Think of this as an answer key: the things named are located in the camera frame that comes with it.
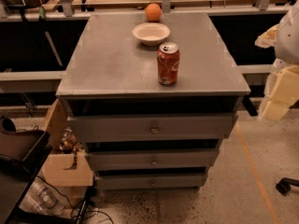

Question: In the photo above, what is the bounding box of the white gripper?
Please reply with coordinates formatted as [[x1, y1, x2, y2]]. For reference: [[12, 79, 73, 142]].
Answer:
[[255, 24, 299, 120]]

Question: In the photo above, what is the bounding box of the red coke can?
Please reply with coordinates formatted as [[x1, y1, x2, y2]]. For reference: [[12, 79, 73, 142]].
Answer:
[[157, 42, 180, 86]]

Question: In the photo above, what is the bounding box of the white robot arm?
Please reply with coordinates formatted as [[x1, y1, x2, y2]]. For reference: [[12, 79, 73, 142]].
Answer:
[[255, 1, 299, 120]]

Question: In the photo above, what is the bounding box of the white paper bowl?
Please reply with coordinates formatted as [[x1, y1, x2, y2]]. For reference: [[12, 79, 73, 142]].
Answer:
[[133, 22, 170, 46]]

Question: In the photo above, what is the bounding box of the black office chair wheel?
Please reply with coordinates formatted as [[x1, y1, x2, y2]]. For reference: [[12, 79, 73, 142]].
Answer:
[[276, 177, 299, 195]]

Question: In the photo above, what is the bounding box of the grey drawer cabinet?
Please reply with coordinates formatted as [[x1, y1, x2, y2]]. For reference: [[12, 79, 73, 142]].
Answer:
[[56, 13, 249, 180]]

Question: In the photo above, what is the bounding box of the orange fruit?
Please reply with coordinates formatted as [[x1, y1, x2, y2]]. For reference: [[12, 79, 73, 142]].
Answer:
[[145, 4, 162, 21]]

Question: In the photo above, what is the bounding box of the top grey drawer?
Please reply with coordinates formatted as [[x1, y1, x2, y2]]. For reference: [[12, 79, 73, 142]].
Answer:
[[68, 113, 237, 143]]

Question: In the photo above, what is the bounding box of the grey drawer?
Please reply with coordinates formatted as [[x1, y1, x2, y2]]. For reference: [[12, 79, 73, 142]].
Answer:
[[87, 148, 219, 171], [96, 174, 207, 190], [68, 113, 237, 143]]

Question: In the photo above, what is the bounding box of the middle grey drawer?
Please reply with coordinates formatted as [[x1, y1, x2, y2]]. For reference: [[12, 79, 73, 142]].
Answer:
[[87, 148, 219, 171]]

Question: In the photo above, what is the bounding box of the bottom grey drawer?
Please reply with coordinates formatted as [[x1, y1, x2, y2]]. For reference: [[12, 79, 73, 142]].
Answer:
[[96, 174, 207, 190]]

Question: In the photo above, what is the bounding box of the cardboard box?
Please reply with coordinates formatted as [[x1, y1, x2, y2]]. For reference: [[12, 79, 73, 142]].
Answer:
[[42, 99, 93, 187]]

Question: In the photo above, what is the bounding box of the black cart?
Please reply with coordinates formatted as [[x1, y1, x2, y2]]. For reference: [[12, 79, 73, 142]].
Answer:
[[0, 117, 53, 224]]

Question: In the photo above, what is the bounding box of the clear plastic bottle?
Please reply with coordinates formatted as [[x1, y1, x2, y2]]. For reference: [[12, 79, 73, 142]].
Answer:
[[31, 181, 64, 216]]

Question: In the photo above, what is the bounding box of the black cable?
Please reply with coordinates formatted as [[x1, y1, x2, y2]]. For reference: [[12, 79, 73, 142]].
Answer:
[[36, 175, 116, 224]]

